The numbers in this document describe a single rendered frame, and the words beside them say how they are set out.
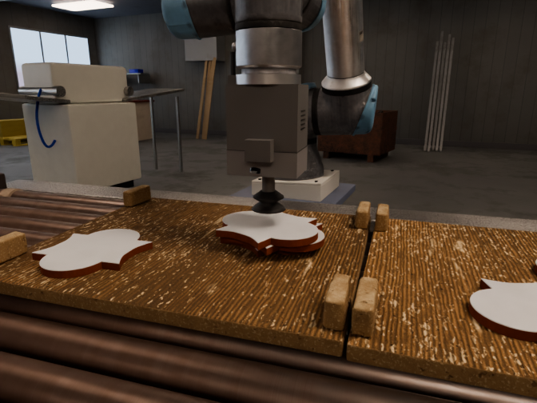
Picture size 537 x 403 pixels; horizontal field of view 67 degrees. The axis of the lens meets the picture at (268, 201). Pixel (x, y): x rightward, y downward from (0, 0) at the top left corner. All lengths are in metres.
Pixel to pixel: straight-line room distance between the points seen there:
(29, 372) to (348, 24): 0.81
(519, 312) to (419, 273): 0.11
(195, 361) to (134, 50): 11.97
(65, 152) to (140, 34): 7.83
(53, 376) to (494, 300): 0.37
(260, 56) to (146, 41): 11.55
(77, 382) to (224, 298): 0.14
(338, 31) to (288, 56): 0.49
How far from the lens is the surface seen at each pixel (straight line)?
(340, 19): 0.94
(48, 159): 4.86
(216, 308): 0.39
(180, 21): 0.62
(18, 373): 0.39
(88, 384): 0.36
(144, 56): 12.03
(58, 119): 4.63
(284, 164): 0.46
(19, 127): 10.63
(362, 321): 0.35
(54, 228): 0.74
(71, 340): 0.41
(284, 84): 0.46
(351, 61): 0.96
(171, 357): 0.36
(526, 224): 0.80
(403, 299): 0.42
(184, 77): 11.26
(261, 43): 0.46
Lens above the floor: 1.13
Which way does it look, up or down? 15 degrees down
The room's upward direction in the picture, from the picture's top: straight up
